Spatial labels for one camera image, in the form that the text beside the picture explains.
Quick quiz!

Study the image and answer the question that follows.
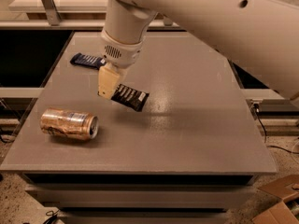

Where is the orange soda can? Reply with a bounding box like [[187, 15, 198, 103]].
[[40, 108, 98, 141]]

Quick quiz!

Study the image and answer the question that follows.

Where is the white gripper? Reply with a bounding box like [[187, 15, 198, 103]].
[[98, 30, 143, 100]]

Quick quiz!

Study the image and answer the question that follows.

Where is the black chocolate rxbar wrapper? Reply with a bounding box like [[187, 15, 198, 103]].
[[111, 84, 149, 112]]

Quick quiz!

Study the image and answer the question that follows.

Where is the cardboard box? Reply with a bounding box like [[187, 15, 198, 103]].
[[252, 175, 299, 224]]

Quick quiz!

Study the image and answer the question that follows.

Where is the metal frame railing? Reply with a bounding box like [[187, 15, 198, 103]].
[[0, 0, 181, 30]]

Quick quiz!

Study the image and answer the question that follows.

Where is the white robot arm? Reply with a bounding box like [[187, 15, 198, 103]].
[[100, 0, 299, 106]]

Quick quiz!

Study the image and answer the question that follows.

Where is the black cable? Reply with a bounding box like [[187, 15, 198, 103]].
[[253, 105, 299, 156]]

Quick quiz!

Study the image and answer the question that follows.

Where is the blue rxbar wrapper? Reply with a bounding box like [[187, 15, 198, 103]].
[[70, 53, 106, 69]]

